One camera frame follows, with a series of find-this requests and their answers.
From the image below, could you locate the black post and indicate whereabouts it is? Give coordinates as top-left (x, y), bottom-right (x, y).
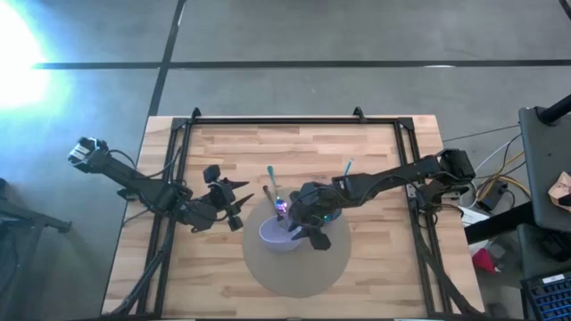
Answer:
top-left (536, 92), bottom-right (571, 127)

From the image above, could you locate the white paper sheet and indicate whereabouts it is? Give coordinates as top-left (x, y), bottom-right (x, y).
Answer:
top-left (459, 206), bottom-right (491, 228)

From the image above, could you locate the yellow cable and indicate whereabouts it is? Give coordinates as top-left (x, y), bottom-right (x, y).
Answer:
top-left (475, 150), bottom-right (532, 202)

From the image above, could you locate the brown crumpled paper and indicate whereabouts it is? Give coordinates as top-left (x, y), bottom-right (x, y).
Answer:
top-left (547, 170), bottom-right (571, 207)

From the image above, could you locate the dark grey workbench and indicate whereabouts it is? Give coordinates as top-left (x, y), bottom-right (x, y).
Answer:
top-left (518, 105), bottom-right (571, 233)

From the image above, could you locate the grey round placemat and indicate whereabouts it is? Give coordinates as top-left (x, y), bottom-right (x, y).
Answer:
top-left (242, 186), bottom-right (352, 299)

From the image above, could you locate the black floor stand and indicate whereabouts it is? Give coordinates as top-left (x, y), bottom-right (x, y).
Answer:
top-left (0, 177), bottom-right (73, 321)

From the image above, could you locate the blue plastic crate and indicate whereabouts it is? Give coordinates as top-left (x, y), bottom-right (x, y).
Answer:
top-left (519, 271), bottom-right (571, 321)

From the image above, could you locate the black chair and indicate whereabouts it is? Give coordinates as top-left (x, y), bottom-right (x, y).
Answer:
top-left (517, 222), bottom-right (571, 277)

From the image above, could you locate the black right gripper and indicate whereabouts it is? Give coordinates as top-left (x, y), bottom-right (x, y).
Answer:
top-left (282, 179), bottom-right (345, 251)

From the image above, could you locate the black power adapter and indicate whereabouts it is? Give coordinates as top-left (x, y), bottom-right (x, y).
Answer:
top-left (475, 180), bottom-right (509, 211)

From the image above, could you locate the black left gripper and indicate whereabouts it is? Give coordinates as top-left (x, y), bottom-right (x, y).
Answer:
top-left (178, 163), bottom-right (256, 234)

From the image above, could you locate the lilac ribbed bowl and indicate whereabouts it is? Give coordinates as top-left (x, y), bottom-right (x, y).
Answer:
top-left (258, 215), bottom-right (305, 253)

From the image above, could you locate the iridescent metal spoon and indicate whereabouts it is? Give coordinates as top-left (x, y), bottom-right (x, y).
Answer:
top-left (266, 165), bottom-right (290, 214)

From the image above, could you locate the black metal fork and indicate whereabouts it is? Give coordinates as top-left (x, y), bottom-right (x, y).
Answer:
top-left (261, 185), bottom-right (289, 229)

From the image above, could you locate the white cable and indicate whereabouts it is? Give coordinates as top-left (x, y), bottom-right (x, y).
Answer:
top-left (472, 133), bottom-right (523, 175)

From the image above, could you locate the blue faceted plastic cup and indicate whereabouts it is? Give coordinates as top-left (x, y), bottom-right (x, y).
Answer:
top-left (321, 207), bottom-right (344, 225)

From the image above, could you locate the red floor object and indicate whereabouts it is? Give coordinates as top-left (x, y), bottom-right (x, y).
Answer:
top-left (471, 247), bottom-right (497, 274)

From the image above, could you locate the black aluminium table frame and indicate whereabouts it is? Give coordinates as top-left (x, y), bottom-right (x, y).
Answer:
top-left (101, 105), bottom-right (488, 320)

